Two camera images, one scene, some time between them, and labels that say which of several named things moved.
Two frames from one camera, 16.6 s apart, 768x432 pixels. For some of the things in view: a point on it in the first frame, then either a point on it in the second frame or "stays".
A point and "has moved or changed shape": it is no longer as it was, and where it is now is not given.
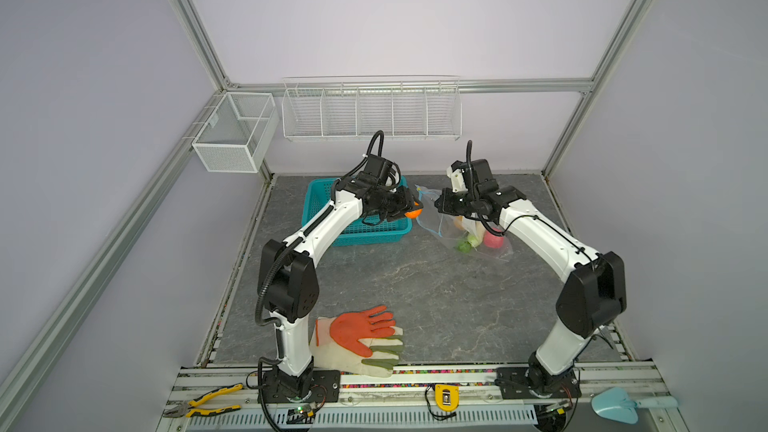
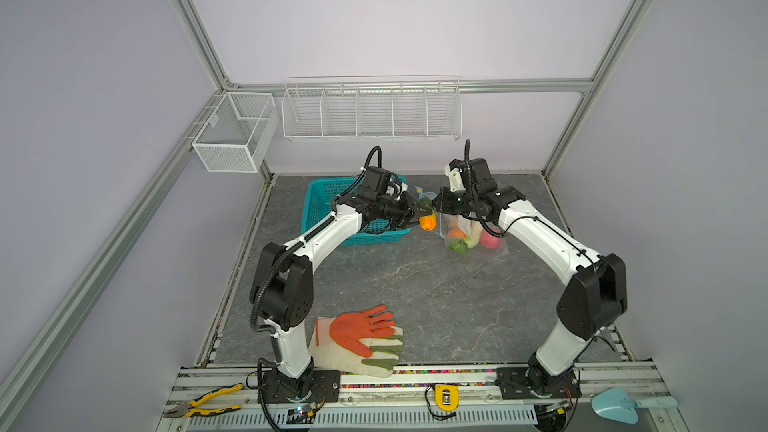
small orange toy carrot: (413, 213) has moved or changed shape
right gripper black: (446, 197) stays
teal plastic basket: (317, 193) stays
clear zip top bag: (467, 235) stays
